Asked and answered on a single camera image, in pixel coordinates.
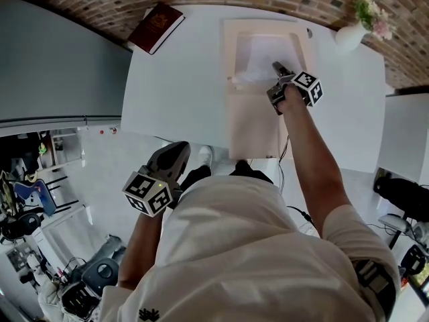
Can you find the person's right hand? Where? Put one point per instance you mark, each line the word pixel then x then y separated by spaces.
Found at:
pixel 291 101

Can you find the grey cabinet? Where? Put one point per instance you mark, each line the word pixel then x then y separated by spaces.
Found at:
pixel 60 65

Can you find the cream document box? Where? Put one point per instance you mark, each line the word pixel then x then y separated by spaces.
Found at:
pixel 254 126

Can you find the person's right forearm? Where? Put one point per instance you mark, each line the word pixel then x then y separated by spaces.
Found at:
pixel 311 166

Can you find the dark red hardcover book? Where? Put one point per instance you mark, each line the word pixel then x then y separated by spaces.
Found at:
pixel 155 29

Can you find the blue chair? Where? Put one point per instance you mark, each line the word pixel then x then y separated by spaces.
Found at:
pixel 37 195

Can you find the white side cabinet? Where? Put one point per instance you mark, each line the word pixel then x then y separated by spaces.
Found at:
pixel 403 136

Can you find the person's white t-shirt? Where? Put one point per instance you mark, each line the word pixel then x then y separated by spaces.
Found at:
pixel 241 253

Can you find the white sheet of paper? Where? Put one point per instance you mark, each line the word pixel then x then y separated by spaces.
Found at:
pixel 259 59

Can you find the black office chair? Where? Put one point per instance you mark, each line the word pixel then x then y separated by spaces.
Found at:
pixel 402 193

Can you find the dark grey round device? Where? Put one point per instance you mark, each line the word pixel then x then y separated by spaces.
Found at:
pixel 100 275

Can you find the person's left forearm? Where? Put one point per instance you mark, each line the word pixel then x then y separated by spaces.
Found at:
pixel 140 247

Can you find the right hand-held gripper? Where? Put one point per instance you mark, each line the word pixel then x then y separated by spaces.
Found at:
pixel 308 86

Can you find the white ceramic vase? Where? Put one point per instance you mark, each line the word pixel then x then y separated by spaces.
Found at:
pixel 350 38

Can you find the person's black trousers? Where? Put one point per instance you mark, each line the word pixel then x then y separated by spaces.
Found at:
pixel 201 176

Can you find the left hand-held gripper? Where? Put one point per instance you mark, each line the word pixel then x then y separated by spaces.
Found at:
pixel 147 193

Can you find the small red object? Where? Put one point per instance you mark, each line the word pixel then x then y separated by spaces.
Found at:
pixel 113 131

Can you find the grey cloth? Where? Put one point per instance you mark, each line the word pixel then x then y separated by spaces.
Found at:
pixel 110 247

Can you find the person's white shoe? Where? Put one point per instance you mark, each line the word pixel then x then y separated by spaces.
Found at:
pixel 205 155

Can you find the pink and green flowers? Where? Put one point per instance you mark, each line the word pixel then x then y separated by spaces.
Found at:
pixel 373 15

